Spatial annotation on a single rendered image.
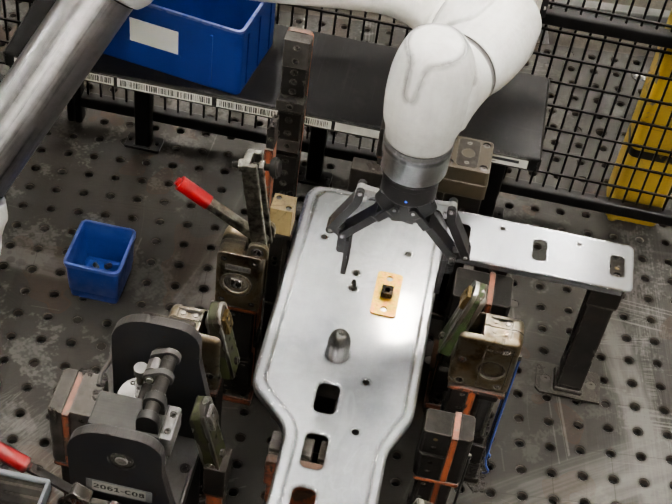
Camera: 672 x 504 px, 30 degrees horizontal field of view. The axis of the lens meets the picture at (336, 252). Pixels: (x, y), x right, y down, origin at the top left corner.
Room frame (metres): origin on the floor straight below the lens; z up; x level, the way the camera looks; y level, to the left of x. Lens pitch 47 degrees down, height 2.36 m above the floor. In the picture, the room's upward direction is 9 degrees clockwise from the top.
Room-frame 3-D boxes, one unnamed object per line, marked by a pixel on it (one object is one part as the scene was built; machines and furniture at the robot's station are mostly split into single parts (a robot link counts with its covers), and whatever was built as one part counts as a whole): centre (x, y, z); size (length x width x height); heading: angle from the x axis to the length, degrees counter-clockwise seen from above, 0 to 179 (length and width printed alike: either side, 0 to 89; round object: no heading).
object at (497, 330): (1.14, -0.23, 0.87); 0.12 x 0.09 x 0.35; 86
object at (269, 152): (1.33, 0.11, 0.95); 0.03 x 0.01 x 0.50; 176
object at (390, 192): (1.21, -0.08, 1.21); 0.08 x 0.07 x 0.09; 86
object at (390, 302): (1.21, -0.08, 1.01); 0.08 x 0.04 x 0.01; 176
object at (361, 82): (1.66, 0.14, 1.02); 0.90 x 0.22 x 0.03; 86
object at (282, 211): (1.30, 0.09, 0.88); 0.04 x 0.04 x 0.36; 86
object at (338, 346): (1.09, -0.02, 1.02); 0.03 x 0.03 x 0.07
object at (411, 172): (1.21, -0.08, 1.28); 0.09 x 0.09 x 0.06
